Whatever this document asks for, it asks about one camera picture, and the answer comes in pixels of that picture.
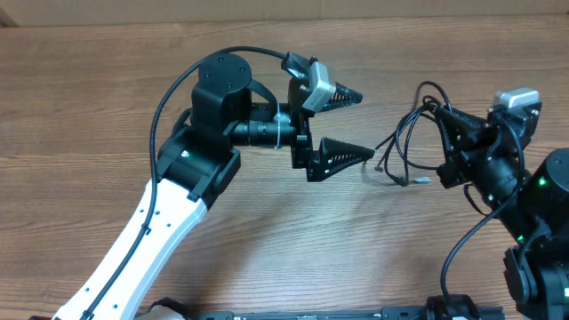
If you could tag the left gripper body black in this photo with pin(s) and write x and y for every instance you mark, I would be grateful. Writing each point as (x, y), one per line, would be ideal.
(301, 150)

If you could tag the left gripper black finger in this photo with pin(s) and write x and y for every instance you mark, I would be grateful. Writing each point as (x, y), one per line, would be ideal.
(334, 156)
(342, 98)

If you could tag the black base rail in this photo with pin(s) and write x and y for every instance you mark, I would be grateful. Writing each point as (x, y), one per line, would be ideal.
(434, 308)

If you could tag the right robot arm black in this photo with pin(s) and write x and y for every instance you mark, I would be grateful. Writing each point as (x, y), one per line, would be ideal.
(536, 215)

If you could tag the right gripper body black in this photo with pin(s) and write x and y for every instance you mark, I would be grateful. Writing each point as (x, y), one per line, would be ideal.
(495, 180)

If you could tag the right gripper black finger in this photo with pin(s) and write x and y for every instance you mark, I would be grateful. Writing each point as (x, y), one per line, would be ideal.
(477, 123)
(454, 133)

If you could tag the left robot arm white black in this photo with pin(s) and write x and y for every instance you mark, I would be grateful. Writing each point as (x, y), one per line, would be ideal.
(229, 109)

